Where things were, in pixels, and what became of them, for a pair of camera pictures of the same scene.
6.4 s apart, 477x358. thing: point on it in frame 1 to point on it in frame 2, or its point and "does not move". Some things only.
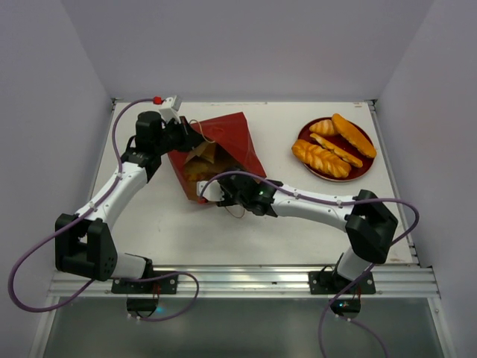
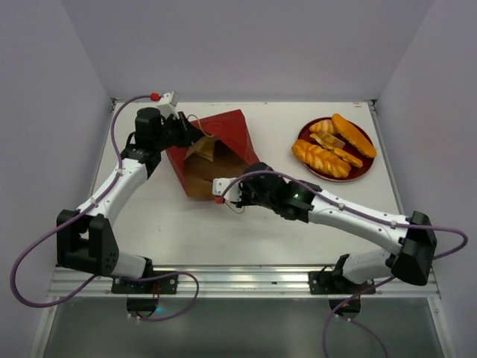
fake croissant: [324, 127] does not move
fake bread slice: [349, 158] does not move
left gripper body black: [173, 138] does not move
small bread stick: [195, 171] to [328, 140]
